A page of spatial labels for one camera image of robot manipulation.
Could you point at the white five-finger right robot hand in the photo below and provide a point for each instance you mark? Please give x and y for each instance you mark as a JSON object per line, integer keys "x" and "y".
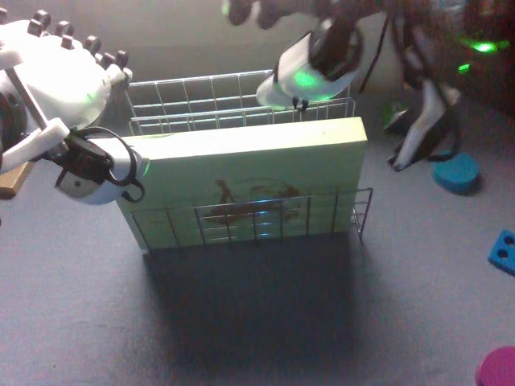
{"x": 306, "y": 76}

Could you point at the pale green paperback book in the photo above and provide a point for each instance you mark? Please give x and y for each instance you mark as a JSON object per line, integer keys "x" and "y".
{"x": 241, "y": 161}

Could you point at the magenta cylinder toy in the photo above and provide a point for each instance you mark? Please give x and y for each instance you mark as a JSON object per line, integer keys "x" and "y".
{"x": 499, "y": 368}

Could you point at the round blue toy block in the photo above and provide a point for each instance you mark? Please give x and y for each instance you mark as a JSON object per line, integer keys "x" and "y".
{"x": 456, "y": 173}

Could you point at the brown wooden block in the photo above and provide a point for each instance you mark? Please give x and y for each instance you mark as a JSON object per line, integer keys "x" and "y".
{"x": 10, "y": 185}

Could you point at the blue block with holes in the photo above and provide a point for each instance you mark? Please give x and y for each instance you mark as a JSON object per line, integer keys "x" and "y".
{"x": 503, "y": 251}

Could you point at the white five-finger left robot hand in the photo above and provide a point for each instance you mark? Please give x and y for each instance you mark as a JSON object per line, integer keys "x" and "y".
{"x": 64, "y": 76}

